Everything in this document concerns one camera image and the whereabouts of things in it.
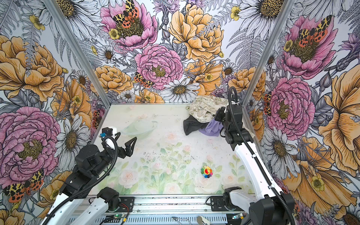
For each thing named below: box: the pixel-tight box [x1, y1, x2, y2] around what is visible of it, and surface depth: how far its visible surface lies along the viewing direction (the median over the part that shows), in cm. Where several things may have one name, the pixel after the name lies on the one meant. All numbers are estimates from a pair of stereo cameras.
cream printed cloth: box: [185, 95, 229, 123], surface depth 110 cm
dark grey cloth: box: [183, 114, 210, 136], surface depth 104 cm
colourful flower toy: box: [200, 165, 214, 179], surface depth 86 cm
